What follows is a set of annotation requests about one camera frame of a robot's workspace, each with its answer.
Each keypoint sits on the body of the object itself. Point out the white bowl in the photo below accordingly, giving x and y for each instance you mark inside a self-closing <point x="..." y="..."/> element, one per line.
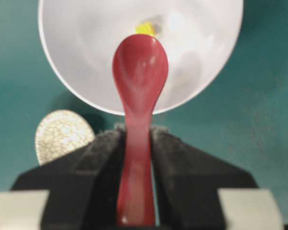
<point x="84" y="39"/>

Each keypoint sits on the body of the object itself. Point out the green table mat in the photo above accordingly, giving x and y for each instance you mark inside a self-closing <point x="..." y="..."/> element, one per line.
<point x="241" y="117"/>

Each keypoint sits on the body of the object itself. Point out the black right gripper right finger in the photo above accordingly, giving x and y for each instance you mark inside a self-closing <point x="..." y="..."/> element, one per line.
<point x="197" y="191"/>

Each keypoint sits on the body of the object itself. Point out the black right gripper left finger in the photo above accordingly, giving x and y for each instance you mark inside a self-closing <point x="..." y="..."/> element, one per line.
<point x="77" y="191"/>

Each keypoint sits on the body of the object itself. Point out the yellow hexagonal prism block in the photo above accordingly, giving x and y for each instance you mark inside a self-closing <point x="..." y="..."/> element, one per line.
<point x="146" y="28"/>

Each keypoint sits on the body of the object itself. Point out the red plastic spoon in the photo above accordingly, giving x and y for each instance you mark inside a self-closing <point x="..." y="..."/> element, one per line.
<point x="140" y="70"/>

